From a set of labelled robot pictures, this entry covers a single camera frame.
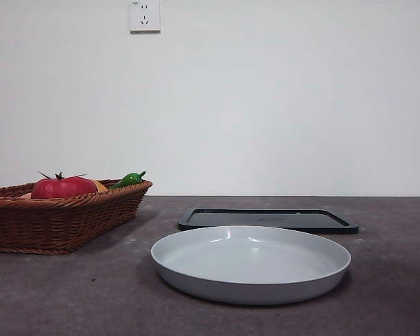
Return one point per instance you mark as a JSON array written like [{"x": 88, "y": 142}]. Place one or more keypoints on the red tomato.
[{"x": 63, "y": 189}]

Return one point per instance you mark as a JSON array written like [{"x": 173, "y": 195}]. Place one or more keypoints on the green chili pepper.
[{"x": 126, "y": 181}]

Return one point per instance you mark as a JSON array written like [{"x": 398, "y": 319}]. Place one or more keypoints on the grey round plate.
[{"x": 252, "y": 259}]

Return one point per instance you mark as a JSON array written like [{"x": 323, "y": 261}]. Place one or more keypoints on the black rectangular tray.
[{"x": 301, "y": 220}]

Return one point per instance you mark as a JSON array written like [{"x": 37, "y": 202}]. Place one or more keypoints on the orange round fruit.
[{"x": 101, "y": 186}]

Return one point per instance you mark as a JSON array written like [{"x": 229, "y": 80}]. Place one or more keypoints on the brown wicker basket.
[{"x": 56, "y": 224}]

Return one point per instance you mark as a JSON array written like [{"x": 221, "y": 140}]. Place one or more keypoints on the pink peach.
[{"x": 27, "y": 196}]

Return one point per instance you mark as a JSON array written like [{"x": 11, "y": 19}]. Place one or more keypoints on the white wall socket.
[{"x": 145, "y": 17}]

